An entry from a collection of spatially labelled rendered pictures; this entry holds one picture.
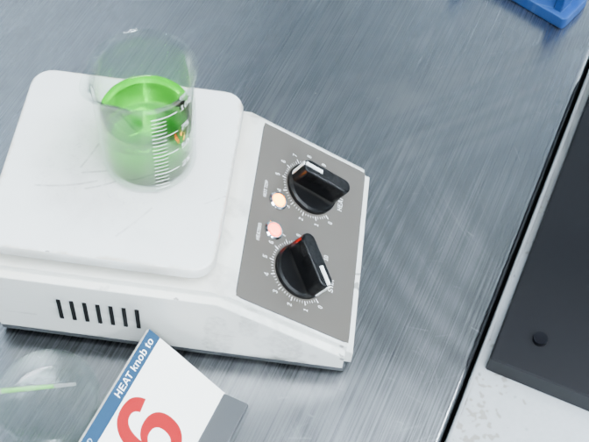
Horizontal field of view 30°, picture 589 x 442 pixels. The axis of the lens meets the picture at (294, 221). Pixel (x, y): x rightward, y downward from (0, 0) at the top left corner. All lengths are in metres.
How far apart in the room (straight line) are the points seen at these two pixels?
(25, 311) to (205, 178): 0.12
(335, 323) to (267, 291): 0.04
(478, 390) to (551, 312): 0.06
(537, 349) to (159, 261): 0.22
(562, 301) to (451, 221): 0.09
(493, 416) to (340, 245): 0.13
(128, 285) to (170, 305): 0.02
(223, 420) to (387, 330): 0.11
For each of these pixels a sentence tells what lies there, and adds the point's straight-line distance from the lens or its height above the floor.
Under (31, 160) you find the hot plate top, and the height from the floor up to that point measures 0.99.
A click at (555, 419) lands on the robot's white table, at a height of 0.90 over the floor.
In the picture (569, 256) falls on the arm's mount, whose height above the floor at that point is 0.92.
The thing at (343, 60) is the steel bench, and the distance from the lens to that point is 0.76.
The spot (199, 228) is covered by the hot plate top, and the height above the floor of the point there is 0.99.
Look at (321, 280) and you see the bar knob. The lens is 0.58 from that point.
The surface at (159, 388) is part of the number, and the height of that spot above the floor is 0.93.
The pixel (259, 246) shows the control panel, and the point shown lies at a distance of 0.59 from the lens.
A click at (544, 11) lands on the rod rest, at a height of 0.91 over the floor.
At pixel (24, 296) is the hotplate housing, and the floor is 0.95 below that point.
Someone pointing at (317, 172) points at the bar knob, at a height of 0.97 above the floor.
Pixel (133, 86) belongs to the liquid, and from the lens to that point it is 0.58.
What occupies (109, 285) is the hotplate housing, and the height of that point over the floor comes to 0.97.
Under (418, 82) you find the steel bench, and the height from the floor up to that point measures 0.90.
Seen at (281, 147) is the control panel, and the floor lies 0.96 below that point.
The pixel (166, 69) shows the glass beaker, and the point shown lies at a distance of 0.57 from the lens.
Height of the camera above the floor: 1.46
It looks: 56 degrees down
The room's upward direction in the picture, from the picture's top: 6 degrees clockwise
